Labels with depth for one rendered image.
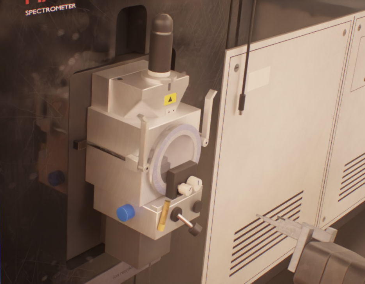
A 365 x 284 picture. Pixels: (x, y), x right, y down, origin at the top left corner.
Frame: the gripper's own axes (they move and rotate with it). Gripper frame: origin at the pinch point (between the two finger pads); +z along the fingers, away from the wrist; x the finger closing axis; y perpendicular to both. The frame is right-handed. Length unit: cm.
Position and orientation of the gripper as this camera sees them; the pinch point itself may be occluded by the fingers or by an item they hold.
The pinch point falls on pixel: (268, 216)
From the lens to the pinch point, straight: 76.9
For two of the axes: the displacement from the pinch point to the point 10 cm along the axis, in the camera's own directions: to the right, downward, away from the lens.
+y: -3.2, 9.4, 0.7
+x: 5.5, 1.2, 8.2
